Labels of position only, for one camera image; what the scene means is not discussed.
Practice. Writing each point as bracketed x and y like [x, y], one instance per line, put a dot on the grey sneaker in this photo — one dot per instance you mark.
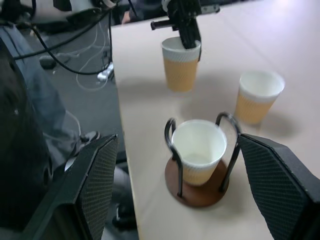
[90, 137]

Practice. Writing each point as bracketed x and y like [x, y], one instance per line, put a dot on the person's leg in jeans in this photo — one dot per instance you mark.
[47, 105]

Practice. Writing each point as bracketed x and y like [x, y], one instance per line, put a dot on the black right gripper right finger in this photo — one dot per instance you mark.
[275, 185]

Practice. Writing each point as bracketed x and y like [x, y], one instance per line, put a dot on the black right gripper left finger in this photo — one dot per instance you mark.
[97, 175]

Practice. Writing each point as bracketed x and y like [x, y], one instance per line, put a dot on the small black floor object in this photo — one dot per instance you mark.
[47, 62]

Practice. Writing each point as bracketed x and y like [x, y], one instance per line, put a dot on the orange white ribbed paper cup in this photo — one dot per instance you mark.
[257, 97]
[179, 70]
[197, 155]

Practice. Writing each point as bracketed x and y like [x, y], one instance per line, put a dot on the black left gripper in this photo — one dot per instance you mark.
[181, 11]

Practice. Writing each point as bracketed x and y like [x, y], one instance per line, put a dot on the white power strip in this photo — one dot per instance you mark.
[106, 72]

